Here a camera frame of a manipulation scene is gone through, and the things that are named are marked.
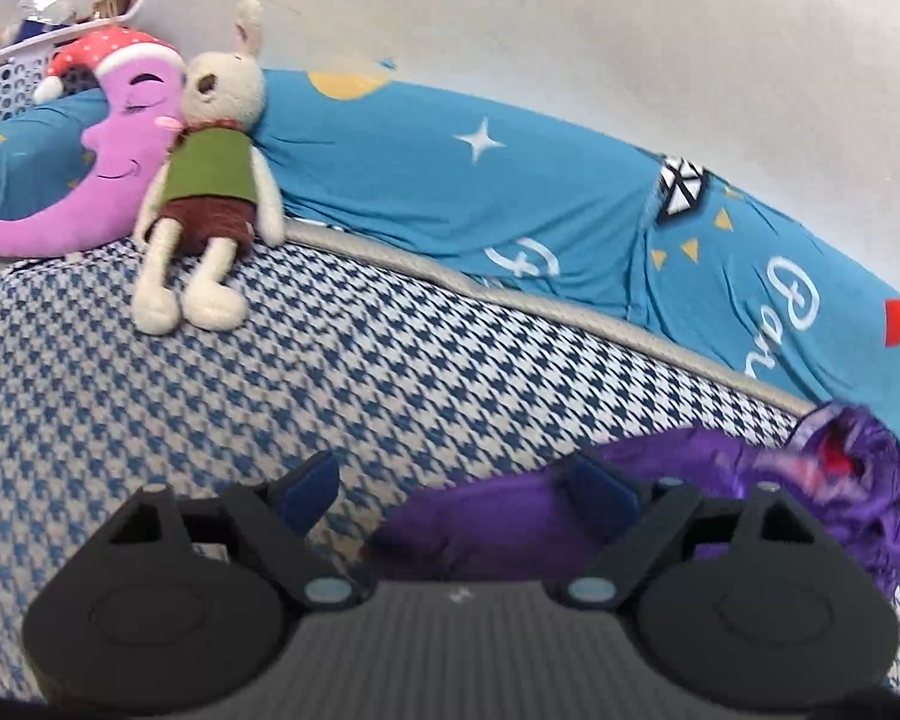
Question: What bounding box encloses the white perforated plastic basket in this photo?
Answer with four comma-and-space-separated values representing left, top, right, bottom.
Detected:
0, 0, 149, 124

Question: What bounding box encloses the pink moon plush toy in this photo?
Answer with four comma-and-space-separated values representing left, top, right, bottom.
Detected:
0, 26, 185, 259

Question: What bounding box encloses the purple patterned garment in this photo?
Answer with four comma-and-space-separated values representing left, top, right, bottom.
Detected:
362, 403, 900, 595

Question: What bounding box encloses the blue white houndstooth mat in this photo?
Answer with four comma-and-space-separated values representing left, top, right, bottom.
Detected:
0, 227, 900, 703

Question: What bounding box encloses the blue cartoon print bedsheet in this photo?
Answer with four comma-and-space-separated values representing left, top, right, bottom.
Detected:
0, 62, 900, 458

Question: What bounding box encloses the beige bunny plush toy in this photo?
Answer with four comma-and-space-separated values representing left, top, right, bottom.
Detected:
131, 0, 286, 335

